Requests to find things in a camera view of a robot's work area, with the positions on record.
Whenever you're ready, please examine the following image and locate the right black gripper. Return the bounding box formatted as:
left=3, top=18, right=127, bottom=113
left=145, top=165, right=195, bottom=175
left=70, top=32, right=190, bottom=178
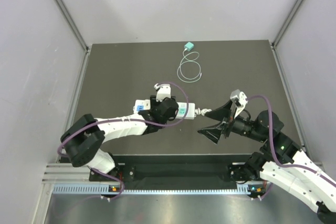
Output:
left=197, top=99, right=266, bottom=144

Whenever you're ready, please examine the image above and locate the white power strip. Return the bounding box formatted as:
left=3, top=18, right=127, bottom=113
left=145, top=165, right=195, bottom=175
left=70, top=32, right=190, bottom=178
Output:
left=133, top=99, right=195, bottom=120

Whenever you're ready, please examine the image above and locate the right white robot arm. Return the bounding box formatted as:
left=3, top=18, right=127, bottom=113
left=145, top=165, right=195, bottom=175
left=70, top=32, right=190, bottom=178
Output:
left=198, top=101, right=335, bottom=223

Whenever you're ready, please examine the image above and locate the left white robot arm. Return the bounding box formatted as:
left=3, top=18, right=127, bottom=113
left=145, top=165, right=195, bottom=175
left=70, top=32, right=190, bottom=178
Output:
left=60, top=98, right=179, bottom=180

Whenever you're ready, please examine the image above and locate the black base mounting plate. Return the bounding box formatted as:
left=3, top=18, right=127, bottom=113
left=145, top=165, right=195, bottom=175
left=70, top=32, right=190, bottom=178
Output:
left=89, top=155, right=263, bottom=189

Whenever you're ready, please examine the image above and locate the teal charger block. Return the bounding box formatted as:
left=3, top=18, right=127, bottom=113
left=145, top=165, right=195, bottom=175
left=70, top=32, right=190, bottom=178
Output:
left=184, top=42, right=194, bottom=51

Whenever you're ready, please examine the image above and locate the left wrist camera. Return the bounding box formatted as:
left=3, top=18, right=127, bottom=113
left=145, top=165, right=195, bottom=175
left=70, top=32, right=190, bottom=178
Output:
left=154, top=83, right=171, bottom=102

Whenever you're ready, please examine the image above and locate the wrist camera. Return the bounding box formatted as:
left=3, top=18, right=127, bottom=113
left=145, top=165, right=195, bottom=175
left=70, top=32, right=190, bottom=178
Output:
left=154, top=83, right=171, bottom=102
left=230, top=89, right=248, bottom=119

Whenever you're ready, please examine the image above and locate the white power strip cord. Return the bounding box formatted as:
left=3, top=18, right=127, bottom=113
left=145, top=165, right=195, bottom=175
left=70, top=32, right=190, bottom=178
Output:
left=194, top=106, right=213, bottom=117

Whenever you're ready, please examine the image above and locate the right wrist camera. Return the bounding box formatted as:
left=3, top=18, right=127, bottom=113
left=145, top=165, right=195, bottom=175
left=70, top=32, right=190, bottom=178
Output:
left=230, top=89, right=248, bottom=119

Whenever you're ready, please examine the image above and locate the grey slotted cable duct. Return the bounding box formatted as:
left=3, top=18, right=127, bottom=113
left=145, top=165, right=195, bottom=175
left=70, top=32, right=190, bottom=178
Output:
left=52, top=183, right=266, bottom=195

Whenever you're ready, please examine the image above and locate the left aluminium frame post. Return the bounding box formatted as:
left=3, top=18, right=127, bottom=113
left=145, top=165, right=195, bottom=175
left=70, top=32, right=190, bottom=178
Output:
left=54, top=0, right=89, bottom=52

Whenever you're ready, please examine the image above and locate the aluminium frame post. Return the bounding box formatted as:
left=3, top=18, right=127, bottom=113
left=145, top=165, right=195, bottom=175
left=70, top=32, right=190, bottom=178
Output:
left=271, top=0, right=305, bottom=48
left=54, top=0, right=89, bottom=52

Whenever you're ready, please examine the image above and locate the right aluminium frame post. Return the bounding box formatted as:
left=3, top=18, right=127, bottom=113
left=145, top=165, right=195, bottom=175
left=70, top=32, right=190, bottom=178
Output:
left=271, top=0, right=305, bottom=48

